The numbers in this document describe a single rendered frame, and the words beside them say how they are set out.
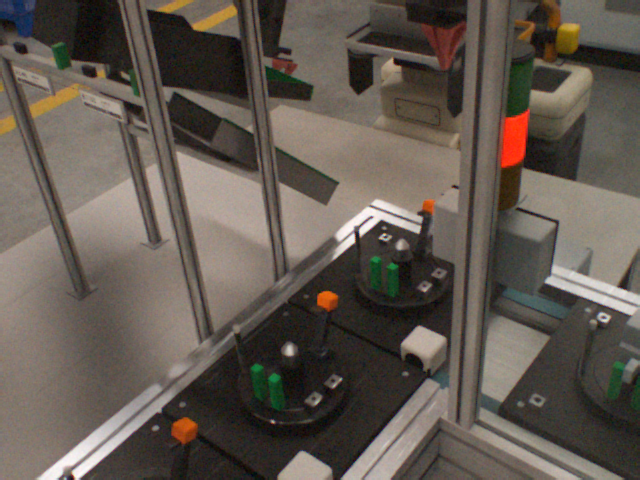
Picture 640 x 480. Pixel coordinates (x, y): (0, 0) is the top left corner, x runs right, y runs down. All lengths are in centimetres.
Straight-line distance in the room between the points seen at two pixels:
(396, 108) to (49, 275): 91
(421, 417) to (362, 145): 85
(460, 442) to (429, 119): 103
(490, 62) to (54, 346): 87
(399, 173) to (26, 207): 213
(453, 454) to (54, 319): 70
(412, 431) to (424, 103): 104
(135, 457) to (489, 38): 61
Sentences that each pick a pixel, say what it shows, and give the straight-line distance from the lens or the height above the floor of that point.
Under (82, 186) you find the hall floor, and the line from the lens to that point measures 341.
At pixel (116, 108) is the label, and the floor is 128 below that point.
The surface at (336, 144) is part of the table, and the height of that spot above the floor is 86.
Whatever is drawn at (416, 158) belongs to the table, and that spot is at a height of 86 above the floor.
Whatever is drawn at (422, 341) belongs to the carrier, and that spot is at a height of 99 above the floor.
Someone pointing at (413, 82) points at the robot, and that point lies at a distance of 183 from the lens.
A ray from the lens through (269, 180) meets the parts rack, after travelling 107.
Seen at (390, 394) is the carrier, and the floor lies 97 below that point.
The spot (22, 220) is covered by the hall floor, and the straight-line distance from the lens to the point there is 329.
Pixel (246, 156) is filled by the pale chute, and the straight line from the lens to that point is 107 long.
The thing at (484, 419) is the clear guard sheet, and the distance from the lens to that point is 91.
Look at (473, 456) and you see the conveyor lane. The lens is 95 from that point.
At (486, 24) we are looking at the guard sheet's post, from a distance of 63.
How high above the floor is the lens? 168
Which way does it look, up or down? 36 degrees down
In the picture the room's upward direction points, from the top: 5 degrees counter-clockwise
